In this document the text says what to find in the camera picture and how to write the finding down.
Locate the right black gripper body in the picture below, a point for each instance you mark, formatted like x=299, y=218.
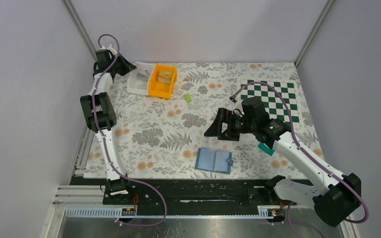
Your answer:
x=238, y=125

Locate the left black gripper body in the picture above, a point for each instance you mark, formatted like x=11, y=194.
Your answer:
x=117, y=65

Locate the white card with black stripe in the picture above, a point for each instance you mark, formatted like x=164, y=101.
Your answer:
x=143, y=76

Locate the blue card holder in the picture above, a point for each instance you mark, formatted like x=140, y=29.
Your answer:
x=214, y=161

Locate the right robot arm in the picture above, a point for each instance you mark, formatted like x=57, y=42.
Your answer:
x=332, y=194

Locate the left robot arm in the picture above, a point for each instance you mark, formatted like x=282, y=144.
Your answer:
x=100, y=117

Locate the white plastic bin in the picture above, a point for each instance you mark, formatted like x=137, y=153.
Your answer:
x=133, y=85

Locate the green white chessboard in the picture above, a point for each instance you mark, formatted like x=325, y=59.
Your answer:
x=280, y=99

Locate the teal small piece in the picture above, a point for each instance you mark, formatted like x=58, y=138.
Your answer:
x=266, y=149

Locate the orange plastic bin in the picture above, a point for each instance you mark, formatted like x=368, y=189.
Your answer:
x=158, y=89

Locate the tan item in orange bin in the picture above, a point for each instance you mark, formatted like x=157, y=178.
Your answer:
x=165, y=77

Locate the small green block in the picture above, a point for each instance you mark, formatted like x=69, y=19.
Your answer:
x=187, y=98

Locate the floral table mat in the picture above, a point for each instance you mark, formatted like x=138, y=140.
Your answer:
x=159, y=138

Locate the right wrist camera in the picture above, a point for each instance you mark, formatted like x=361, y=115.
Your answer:
x=235, y=104

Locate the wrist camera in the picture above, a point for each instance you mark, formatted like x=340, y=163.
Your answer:
x=235, y=104
x=111, y=49

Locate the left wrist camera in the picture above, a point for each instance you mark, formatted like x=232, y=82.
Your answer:
x=111, y=49

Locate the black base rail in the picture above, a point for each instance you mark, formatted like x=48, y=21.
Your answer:
x=193, y=197

